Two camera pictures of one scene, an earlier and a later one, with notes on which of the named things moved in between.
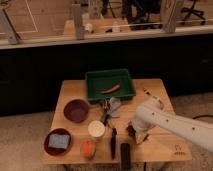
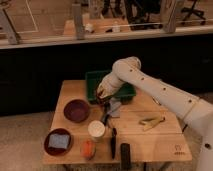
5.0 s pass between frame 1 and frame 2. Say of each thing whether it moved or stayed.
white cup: stayed
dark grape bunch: moved
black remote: stayed
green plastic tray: stayed
